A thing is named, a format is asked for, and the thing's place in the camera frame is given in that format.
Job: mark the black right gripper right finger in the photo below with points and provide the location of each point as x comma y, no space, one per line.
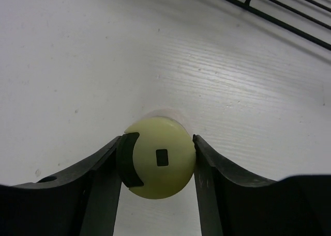
235,201

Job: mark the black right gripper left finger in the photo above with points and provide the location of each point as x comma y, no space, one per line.
81,199

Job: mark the pale green-lid shaker jar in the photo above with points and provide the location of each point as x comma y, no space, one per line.
155,157

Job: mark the black wire rack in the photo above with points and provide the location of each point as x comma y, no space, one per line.
308,19

